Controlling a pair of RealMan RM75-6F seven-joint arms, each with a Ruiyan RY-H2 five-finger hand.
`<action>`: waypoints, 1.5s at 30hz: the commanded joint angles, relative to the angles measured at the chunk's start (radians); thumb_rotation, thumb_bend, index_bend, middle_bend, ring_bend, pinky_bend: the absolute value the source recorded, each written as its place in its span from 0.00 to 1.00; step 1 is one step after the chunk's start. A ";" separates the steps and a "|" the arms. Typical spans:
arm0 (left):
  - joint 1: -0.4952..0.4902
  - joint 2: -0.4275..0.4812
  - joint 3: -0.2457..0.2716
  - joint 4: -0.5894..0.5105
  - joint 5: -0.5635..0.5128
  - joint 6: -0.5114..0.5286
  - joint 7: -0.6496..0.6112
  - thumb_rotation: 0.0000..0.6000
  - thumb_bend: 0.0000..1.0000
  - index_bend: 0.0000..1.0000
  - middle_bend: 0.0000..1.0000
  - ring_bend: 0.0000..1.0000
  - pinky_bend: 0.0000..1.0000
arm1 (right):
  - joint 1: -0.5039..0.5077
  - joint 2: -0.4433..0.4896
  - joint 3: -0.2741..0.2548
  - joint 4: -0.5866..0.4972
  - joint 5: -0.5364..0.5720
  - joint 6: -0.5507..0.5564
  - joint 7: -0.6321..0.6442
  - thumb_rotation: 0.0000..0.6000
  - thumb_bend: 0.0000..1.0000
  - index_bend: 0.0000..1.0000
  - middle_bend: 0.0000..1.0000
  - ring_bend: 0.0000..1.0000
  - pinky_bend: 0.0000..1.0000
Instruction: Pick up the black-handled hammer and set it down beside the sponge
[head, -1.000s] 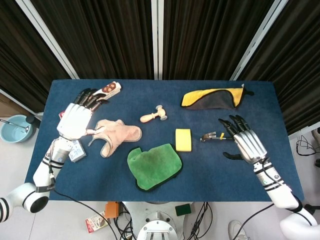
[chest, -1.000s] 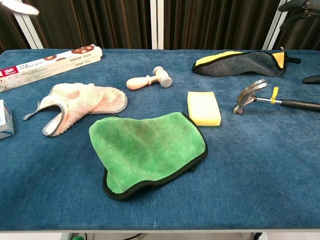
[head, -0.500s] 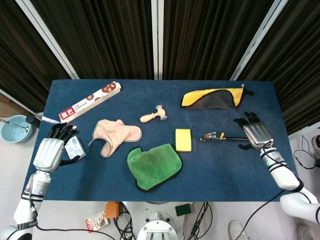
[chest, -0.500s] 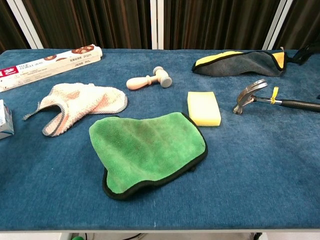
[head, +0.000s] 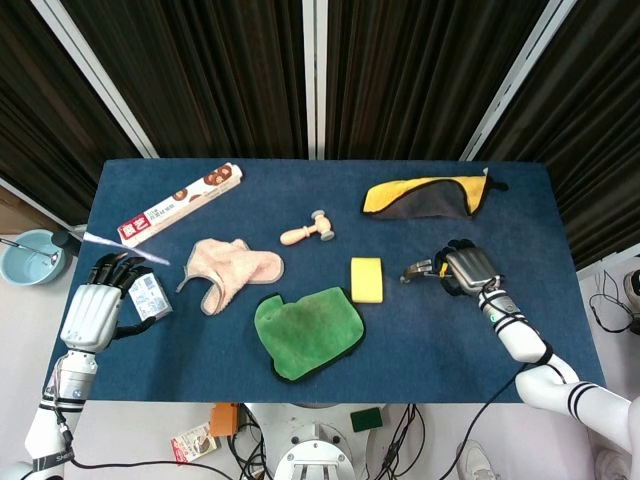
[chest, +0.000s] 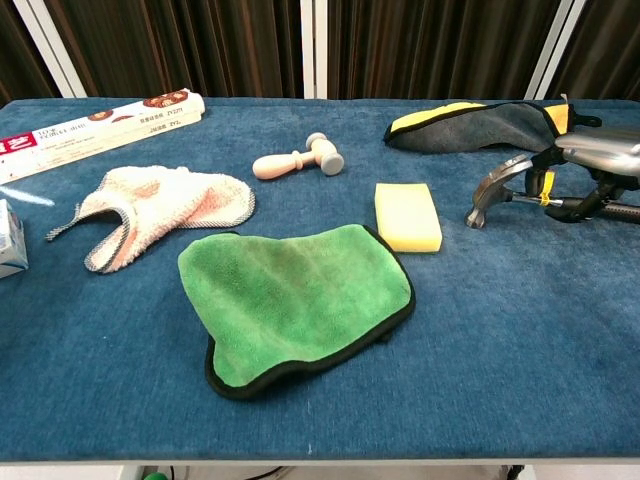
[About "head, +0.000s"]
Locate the yellow and grey cloth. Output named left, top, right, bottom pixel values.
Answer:
left=360, top=167, right=510, bottom=222

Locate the pink towel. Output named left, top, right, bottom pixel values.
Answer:
left=175, top=238, right=287, bottom=316

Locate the small wooden mallet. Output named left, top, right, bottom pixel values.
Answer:
left=279, top=210, right=336, bottom=247

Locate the yellow sponge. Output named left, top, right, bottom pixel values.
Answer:
left=350, top=256, right=386, bottom=304

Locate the light blue bowl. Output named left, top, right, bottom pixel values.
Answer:
left=0, top=228, right=68, bottom=287

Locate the small metal tool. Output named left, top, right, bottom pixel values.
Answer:
left=400, top=257, right=450, bottom=285

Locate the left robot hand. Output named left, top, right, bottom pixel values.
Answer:
left=60, top=252, right=157, bottom=353

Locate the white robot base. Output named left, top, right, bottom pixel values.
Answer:
left=243, top=402, right=431, bottom=480

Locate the white sneaker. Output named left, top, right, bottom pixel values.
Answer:
left=457, top=439, right=501, bottom=480

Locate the black cable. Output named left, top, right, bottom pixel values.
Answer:
left=452, top=367, right=534, bottom=480

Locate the green microfiber cloth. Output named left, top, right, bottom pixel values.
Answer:
left=254, top=286, right=366, bottom=384

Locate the printed snack packet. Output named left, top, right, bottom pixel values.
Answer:
left=170, top=422, right=222, bottom=464

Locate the metal spoon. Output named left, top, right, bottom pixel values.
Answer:
left=0, top=238, right=61, bottom=265

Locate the black round object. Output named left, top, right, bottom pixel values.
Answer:
left=52, top=230, right=81, bottom=254

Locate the small white carton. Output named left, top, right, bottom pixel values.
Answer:
left=127, top=272, right=174, bottom=322

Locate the long baking paper box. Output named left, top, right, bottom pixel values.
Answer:
left=116, top=160, right=245, bottom=248

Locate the blue table mat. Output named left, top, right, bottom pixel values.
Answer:
left=42, top=158, right=607, bottom=404

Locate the orange box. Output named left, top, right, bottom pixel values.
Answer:
left=209, top=403, right=241, bottom=437

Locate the dark green rectangular block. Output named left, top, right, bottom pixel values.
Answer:
left=349, top=406, right=385, bottom=433

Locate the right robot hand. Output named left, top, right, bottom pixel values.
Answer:
left=430, top=238, right=504, bottom=300

